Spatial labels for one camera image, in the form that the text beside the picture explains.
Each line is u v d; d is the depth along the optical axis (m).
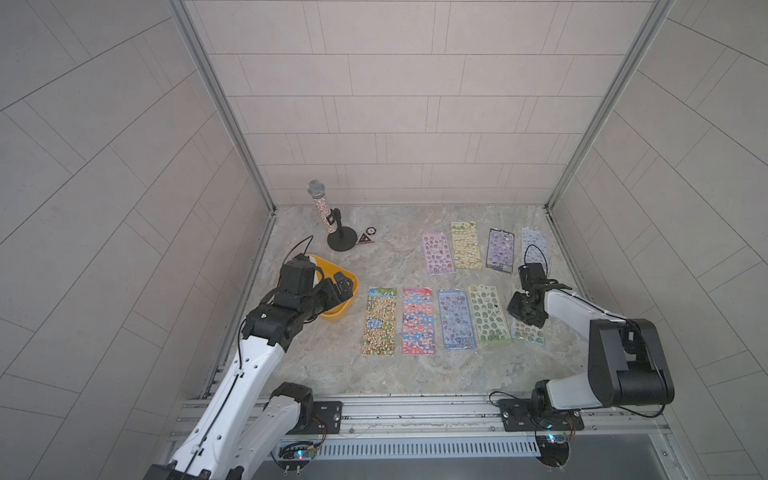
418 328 0.86
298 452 0.65
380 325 0.87
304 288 0.55
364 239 1.07
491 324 0.87
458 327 0.87
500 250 1.04
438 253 1.03
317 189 0.81
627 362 0.43
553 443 0.68
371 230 1.09
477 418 0.72
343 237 1.05
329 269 0.94
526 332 0.85
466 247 1.05
